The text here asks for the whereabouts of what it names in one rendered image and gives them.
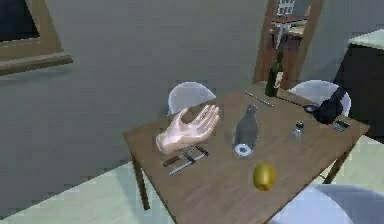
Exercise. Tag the small black remote control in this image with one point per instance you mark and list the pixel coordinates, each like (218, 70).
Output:
(340, 125)

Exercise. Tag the grey glass bottle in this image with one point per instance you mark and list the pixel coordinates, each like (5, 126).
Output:
(246, 131)

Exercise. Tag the wooden framed mirror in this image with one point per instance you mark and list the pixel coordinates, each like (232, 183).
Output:
(286, 43)

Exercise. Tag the silver fork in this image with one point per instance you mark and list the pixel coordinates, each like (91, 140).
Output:
(186, 164)

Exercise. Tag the clear salt shaker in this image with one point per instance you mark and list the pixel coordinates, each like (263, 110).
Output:
(297, 130)

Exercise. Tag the silver knife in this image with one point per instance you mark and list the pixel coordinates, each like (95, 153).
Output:
(258, 98)

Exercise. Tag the black cabinet with pale top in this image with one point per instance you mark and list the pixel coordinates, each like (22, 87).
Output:
(361, 83)

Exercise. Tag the wooden framed window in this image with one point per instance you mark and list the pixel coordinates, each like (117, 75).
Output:
(30, 36)

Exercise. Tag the white round-back chair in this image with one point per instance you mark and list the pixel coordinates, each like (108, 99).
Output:
(330, 206)
(320, 93)
(188, 96)

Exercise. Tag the brown wooden table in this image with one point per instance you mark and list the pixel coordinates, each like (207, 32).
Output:
(213, 186)

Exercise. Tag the pink plastic hand sculpture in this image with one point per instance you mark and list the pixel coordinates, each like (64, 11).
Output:
(186, 131)

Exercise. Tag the dark green wine bottle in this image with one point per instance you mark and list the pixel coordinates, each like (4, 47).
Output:
(274, 75)

